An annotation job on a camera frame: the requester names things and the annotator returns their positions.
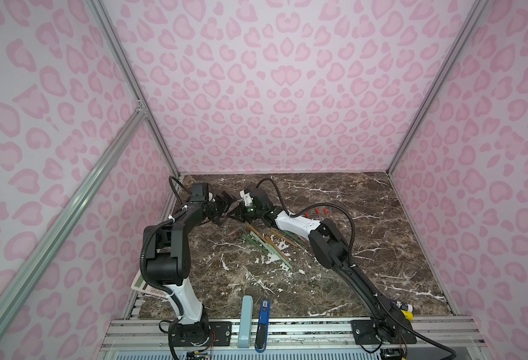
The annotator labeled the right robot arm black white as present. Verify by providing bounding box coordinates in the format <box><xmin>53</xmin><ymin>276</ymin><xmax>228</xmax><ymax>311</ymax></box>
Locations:
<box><xmin>236</xmin><ymin>187</ymin><xmax>417</xmax><ymax>347</ymax></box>

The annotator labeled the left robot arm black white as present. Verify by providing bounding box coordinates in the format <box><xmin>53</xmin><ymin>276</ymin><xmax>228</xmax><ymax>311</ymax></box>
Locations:
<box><xmin>139</xmin><ymin>183</ymin><xmax>236</xmax><ymax>348</ymax></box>

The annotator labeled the brown pen left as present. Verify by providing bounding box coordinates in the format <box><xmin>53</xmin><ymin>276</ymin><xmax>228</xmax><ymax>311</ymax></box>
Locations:
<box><xmin>246</xmin><ymin>224</ymin><xmax>276</xmax><ymax>252</ymax></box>

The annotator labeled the brown pen right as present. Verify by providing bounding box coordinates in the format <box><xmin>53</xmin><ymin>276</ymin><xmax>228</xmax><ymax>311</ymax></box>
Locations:
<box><xmin>270</xmin><ymin>229</ymin><xmax>298</xmax><ymax>246</ymax></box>

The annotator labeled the dark green pen left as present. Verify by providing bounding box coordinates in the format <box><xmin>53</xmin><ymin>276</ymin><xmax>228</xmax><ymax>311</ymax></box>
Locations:
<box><xmin>242</xmin><ymin>234</ymin><xmax>268</xmax><ymax>253</ymax></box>

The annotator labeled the dark green pen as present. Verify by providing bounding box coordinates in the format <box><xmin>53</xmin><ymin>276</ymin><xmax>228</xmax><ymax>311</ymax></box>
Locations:
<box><xmin>280</xmin><ymin>230</ymin><xmax>305</xmax><ymax>247</ymax></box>
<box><xmin>242</xmin><ymin>234</ymin><xmax>268</xmax><ymax>253</ymax></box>

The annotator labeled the light green pen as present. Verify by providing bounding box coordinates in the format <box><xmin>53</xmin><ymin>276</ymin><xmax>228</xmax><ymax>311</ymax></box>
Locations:
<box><xmin>250</xmin><ymin>230</ymin><xmax>273</xmax><ymax>254</ymax></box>

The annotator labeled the dark green pen right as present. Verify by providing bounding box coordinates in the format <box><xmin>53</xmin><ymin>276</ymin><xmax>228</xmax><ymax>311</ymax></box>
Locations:
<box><xmin>280</xmin><ymin>230</ymin><xmax>305</xmax><ymax>247</ymax></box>

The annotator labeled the light blue eraser block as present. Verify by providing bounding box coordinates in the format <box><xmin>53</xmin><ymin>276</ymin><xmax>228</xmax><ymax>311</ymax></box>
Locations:
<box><xmin>238</xmin><ymin>295</ymin><xmax>253</xmax><ymax>349</ymax></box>

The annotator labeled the blue black utility tool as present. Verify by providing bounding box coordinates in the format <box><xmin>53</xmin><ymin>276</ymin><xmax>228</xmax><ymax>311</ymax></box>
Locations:
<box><xmin>254</xmin><ymin>299</ymin><xmax>271</xmax><ymax>353</ymax></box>

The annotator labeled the yellow connector plug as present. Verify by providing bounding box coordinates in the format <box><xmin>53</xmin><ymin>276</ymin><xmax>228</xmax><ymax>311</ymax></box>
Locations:
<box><xmin>396</xmin><ymin>301</ymin><xmax>414</xmax><ymax>321</ymax></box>

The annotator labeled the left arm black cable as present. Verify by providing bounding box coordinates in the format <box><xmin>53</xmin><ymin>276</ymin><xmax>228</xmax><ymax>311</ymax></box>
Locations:
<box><xmin>168</xmin><ymin>175</ymin><xmax>193</xmax><ymax>197</ymax></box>

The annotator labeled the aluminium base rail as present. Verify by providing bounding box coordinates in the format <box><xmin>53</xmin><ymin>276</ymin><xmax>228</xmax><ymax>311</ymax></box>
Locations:
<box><xmin>97</xmin><ymin>316</ymin><xmax>491</xmax><ymax>359</ymax></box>

